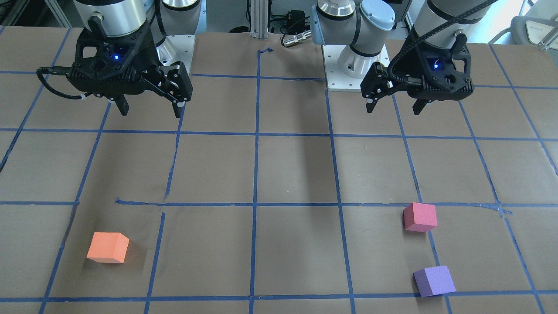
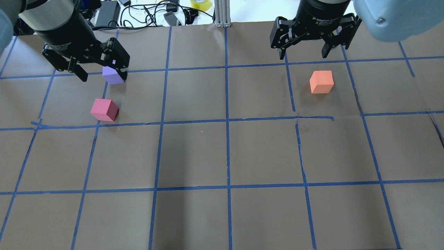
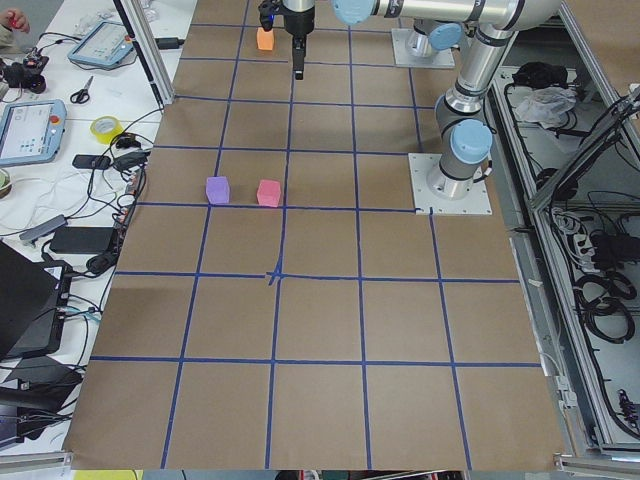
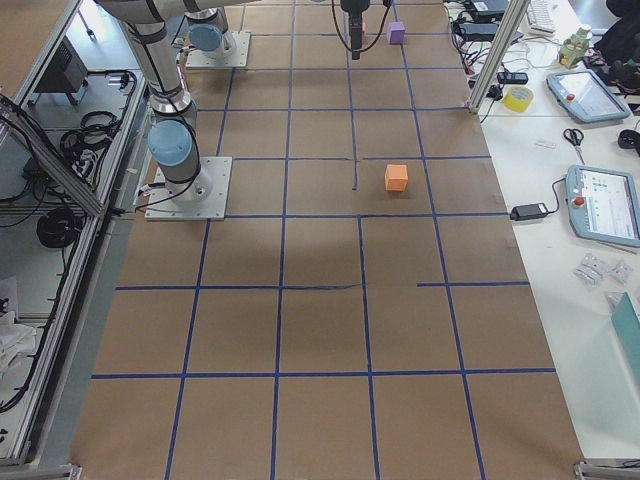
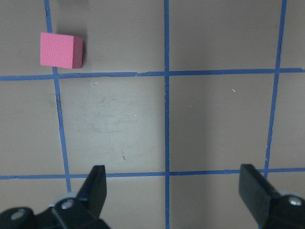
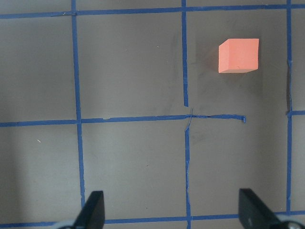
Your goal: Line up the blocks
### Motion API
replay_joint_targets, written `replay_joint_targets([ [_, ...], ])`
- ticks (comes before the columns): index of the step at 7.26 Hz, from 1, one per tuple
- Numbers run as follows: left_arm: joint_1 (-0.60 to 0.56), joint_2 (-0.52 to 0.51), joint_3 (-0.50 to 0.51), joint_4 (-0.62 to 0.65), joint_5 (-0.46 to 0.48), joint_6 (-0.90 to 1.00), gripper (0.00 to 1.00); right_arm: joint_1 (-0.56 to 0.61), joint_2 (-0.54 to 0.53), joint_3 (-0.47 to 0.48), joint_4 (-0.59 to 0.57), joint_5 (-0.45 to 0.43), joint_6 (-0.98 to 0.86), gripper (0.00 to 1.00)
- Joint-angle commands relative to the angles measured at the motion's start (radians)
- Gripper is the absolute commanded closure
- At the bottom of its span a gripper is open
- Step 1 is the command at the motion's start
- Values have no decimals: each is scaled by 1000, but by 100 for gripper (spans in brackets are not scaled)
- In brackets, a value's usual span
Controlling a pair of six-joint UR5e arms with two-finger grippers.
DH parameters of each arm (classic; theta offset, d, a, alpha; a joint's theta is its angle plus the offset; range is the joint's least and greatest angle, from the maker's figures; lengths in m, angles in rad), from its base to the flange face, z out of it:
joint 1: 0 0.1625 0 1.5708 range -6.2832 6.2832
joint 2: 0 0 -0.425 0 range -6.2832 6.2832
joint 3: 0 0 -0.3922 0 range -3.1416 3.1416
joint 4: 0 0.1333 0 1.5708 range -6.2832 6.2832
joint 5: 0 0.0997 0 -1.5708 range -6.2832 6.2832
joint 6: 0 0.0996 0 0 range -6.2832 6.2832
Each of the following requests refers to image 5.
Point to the pink foam block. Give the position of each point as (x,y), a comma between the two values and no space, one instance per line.
(63,51)

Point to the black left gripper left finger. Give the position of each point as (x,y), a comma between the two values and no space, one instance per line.
(79,211)

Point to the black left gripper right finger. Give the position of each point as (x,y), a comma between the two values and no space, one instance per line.
(271,209)

